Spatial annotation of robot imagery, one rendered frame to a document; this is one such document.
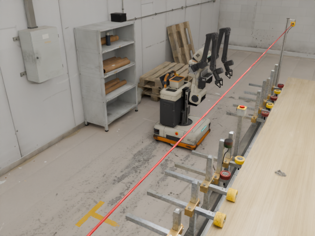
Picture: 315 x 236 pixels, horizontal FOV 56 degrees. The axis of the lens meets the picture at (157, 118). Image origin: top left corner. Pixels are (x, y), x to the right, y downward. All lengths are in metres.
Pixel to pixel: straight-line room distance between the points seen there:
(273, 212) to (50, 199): 2.40
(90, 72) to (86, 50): 0.31
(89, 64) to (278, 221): 3.33
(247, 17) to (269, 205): 8.19
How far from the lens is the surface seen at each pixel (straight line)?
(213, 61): 3.66
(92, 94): 4.65
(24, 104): 4.11
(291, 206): 2.19
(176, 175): 2.17
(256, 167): 2.47
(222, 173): 2.32
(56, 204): 3.54
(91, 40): 4.36
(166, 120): 4.19
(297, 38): 9.75
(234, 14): 9.99
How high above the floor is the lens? 2.27
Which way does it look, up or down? 26 degrees down
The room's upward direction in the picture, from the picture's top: straight up
